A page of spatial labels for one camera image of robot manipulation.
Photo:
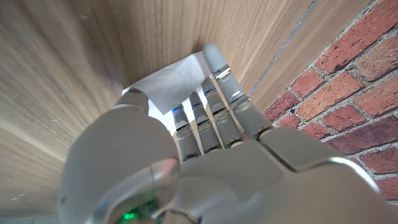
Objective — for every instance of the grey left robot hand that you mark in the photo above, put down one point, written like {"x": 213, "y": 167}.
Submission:
{"x": 217, "y": 174}

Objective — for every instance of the white cloth strip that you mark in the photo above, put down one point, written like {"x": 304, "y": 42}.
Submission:
{"x": 174, "y": 84}

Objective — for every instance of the printed brick backdrop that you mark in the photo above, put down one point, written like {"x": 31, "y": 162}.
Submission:
{"x": 351, "y": 93}

